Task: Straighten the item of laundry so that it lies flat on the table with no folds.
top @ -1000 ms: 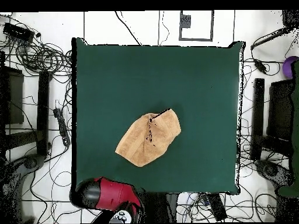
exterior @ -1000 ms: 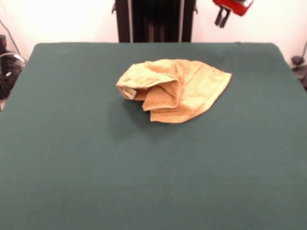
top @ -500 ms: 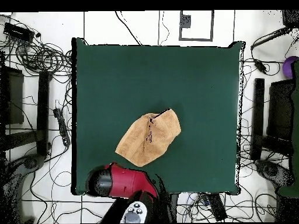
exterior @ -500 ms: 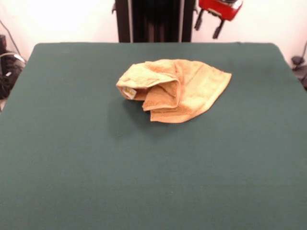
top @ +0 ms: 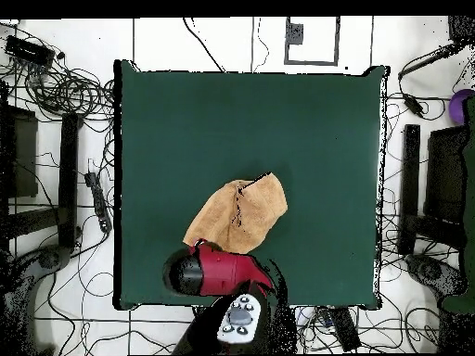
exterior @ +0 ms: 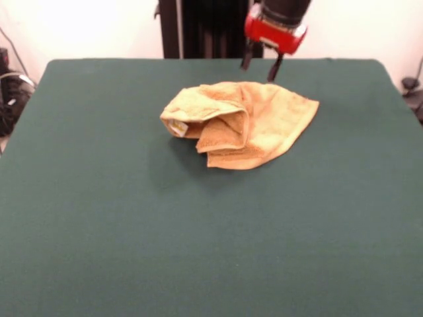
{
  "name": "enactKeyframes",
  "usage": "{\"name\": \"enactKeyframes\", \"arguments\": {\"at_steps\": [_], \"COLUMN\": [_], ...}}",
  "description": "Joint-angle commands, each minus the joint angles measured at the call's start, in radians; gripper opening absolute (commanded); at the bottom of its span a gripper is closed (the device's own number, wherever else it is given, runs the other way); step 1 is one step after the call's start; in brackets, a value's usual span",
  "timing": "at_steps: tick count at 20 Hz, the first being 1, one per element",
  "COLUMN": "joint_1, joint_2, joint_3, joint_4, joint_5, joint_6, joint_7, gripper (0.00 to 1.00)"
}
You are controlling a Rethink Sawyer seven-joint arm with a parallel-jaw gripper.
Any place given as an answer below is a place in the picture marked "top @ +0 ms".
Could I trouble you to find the black upright bar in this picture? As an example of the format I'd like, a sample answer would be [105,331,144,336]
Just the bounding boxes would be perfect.
[58,111,82,248]
[397,123,422,256]

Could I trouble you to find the long black cable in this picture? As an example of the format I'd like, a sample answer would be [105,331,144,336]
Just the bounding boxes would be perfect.
[181,17,226,73]

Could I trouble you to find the black network switch box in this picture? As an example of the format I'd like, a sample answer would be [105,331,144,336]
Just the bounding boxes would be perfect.
[4,34,57,69]

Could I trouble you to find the black power strip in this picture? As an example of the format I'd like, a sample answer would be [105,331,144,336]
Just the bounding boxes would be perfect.
[83,171,113,234]
[327,306,362,352]

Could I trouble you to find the black power adapter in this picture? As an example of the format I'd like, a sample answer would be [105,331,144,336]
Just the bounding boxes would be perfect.
[402,92,425,119]

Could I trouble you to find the dark green table cloth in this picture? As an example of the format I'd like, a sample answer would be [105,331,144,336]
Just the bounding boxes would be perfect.
[113,58,389,311]

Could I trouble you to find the black rod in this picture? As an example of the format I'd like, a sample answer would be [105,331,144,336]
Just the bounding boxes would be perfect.
[397,41,465,81]

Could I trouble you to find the purple bowl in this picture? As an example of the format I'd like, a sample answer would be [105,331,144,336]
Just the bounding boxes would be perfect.
[447,88,475,126]

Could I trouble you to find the dark flat panel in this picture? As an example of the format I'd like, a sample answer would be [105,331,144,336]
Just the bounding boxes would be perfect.
[423,124,469,225]
[0,104,39,199]

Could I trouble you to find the tangled black cables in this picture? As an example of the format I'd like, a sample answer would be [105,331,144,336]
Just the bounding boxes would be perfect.
[0,21,116,123]

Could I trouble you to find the orange terry towel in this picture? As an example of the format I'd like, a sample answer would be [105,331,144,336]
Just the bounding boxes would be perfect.
[182,172,289,255]

